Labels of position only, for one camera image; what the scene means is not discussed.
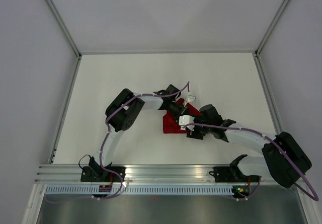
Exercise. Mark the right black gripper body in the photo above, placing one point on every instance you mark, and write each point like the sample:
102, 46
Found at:
198, 132

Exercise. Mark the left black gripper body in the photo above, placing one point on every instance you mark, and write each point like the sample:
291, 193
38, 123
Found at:
175, 110

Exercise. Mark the red cloth napkin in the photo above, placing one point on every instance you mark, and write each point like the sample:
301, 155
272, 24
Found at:
170, 125

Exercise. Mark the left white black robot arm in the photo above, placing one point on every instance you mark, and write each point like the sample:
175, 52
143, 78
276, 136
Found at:
121, 115

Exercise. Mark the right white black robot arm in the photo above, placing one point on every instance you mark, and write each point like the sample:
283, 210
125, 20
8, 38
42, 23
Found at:
281, 157

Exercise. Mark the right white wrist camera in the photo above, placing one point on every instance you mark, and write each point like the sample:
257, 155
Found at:
186, 122

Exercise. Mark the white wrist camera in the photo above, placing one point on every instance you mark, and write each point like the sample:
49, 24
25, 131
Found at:
186, 122
190, 98

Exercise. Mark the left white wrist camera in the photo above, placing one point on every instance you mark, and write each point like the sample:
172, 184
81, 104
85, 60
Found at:
190, 98

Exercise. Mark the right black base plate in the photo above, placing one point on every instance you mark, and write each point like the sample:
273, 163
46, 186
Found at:
226, 174

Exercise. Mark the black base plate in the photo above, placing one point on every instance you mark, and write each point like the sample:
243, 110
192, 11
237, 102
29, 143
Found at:
115, 174
226, 174

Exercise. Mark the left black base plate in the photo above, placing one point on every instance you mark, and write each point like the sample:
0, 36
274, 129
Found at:
115, 174

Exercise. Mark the aluminium front rail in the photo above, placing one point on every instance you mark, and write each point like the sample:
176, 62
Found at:
136, 174

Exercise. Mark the white slotted cable duct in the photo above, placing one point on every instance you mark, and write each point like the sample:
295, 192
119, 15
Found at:
140, 189

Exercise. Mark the right aluminium frame post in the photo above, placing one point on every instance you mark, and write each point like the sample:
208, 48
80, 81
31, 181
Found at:
278, 15

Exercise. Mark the aluminium frame post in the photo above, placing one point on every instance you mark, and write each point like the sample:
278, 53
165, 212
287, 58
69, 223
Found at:
61, 24
278, 15

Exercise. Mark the left aluminium frame post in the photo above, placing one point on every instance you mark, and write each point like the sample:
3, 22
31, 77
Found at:
61, 24

